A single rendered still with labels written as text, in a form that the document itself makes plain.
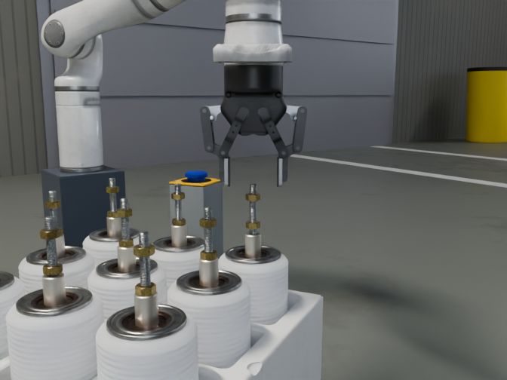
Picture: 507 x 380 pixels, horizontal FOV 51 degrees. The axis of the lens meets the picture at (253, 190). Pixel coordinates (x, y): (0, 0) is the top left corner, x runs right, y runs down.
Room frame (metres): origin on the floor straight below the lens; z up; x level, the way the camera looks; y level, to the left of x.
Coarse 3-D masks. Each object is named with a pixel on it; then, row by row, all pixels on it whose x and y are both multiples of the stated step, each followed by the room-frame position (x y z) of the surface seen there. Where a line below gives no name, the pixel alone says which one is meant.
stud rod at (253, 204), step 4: (252, 184) 0.68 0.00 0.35; (256, 184) 0.69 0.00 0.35; (252, 188) 0.68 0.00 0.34; (256, 188) 0.68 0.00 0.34; (252, 192) 0.68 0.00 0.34; (256, 192) 0.69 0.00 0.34; (252, 204) 0.68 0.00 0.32; (256, 204) 0.69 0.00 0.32; (252, 208) 0.68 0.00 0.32; (256, 208) 0.68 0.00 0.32; (252, 212) 0.68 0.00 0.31; (256, 212) 0.68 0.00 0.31; (252, 216) 0.68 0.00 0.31; (256, 216) 0.69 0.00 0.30; (252, 220) 0.68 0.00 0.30; (256, 220) 0.68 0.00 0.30; (252, 232) 0.68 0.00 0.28; (256, 232) 0.68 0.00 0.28
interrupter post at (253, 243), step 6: (246, 234) 0.68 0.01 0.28; (258, 234) 0.68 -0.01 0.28; (246, 240) 0.68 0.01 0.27; (252, 240) 0.68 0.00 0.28; (258, 240) 0.68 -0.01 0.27; (246, 246) 0.68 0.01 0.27; (252, 246) 0.68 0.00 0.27; (258, 246) 0.68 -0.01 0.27; (246, 252) 0.68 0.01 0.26; (252, 252) 0.68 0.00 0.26; (258, 252) 0.68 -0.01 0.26
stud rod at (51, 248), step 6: (48, 216) 0.53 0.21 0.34; (48, 222) 0.52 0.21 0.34; (48, 228) 0.52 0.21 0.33; (54, 228) 0.52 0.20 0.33; (48, 240) 0.52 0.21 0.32; (54, 240) 0.52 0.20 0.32; (48, 246) 0.52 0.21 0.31; (54, 246) 0.52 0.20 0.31; (48, 252) 0.52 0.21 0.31; (54, 252) 0.52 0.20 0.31; (48, 258) 0.52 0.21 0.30; (54, 258) 0.52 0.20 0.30; (48, 264) 0.52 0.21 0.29; (54, 264) 0.52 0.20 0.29; (48, 276) 0.52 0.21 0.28; (54, 276) 0.52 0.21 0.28
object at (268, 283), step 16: (224, 256) 0.68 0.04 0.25; (240, 272) 0.64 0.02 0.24; (256, 272) 0.64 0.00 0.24; (272, 272) 0.65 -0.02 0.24; (256, 288) 0.64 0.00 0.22; (272, 288) 0.65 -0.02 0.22; (256, 304) 0.64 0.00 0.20; (272, 304) 0.65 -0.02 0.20; (256, 320) 0.64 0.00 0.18; (272, 320) 0.65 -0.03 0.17
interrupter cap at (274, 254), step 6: (240, 246) 0.72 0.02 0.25; (264, 246) 0.72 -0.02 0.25; (228, 252) 0.69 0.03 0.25; (234, 252) 0.69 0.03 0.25; (240, 252) 0.70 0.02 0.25; (264, 252) 0.70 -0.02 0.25; (270, 252) 0.69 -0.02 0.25; (276, 252) 0.69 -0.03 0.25; (228, 258) 0.67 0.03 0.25; (234, 258) 0.66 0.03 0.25; (240, 258) 0.66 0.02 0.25; (246, 258) 0.67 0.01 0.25; (252, 258) 0.67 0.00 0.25; (258, 258) 0.67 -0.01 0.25; (264, 258) 0.66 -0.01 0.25; (270, 258) 0.67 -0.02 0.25; (276, 258) 0.66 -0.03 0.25; (252, 264) 0.65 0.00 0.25
